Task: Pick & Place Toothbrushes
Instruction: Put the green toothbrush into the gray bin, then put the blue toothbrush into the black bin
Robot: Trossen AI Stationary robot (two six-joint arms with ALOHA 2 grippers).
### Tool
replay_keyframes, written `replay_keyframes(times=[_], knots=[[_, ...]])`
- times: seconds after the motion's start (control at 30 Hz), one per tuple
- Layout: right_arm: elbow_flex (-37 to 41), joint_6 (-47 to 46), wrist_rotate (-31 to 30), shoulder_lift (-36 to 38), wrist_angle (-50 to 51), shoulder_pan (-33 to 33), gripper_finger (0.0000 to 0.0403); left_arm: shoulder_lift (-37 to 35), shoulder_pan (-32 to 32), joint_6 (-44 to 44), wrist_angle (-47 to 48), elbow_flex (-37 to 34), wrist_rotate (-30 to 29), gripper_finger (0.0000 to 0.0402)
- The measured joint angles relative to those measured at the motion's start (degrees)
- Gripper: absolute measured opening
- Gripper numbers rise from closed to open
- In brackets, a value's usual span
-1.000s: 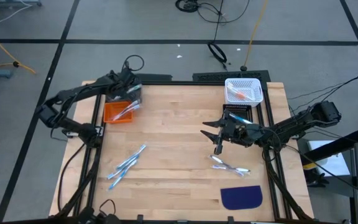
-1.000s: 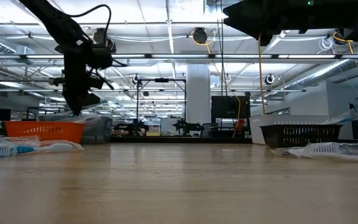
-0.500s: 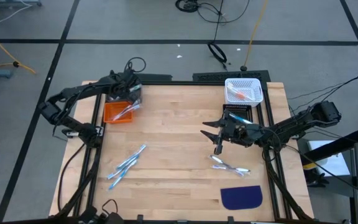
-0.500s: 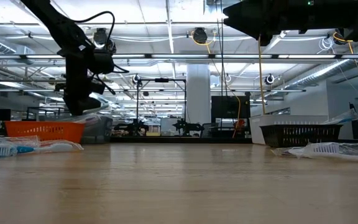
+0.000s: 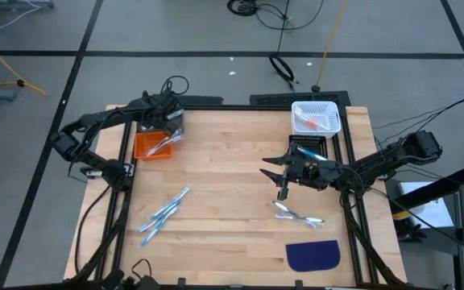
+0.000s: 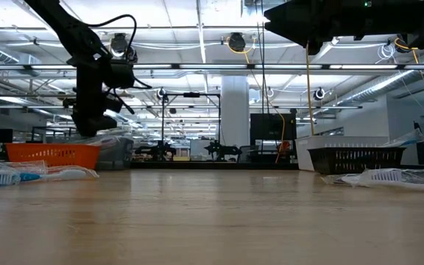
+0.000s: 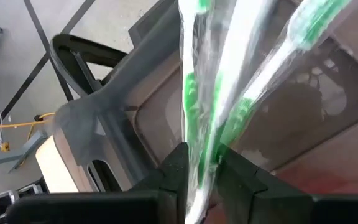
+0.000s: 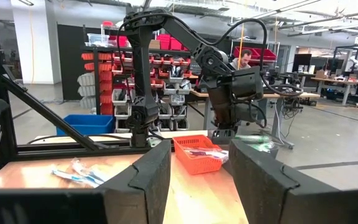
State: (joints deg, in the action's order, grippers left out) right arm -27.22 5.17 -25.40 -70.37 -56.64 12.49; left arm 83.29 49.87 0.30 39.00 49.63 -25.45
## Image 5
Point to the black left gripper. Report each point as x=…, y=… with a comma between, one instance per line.
x=161, y=110

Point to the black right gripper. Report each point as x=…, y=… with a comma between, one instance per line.
x=308, y=173

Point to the green toothbrush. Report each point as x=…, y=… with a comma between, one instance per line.
x=174, y=116

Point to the orange toothbrush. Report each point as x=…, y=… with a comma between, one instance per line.
x=316, y=124
x=306, y=117

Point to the packaged toothbrushes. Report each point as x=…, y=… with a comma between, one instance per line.
x=158, y=226

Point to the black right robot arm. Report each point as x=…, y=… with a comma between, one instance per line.
x=393, y=155

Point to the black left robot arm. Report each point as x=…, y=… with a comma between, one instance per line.
x=91, y=121

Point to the dark grey plastic basket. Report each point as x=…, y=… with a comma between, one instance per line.
x=149, y=129

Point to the black plastic basket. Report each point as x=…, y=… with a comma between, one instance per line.
x=308, y=140

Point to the black flat box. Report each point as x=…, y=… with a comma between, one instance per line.
x=204, y=100

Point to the orange plastic basket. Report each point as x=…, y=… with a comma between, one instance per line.
x=141, y=151

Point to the black vented box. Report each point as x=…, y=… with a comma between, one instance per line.
x=296, y=98

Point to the white plastic basket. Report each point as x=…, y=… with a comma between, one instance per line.
x=328, y=110

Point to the dark blue flat pad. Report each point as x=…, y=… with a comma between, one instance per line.
x=312, y=255

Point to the white sheet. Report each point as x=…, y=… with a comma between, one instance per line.
x=429, y=209

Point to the black support beam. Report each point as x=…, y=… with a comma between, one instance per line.
x=437, y=187

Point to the grey cart base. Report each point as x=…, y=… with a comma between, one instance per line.
x=14, y=3

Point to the black metal table frame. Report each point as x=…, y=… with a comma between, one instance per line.
x=236, y=108

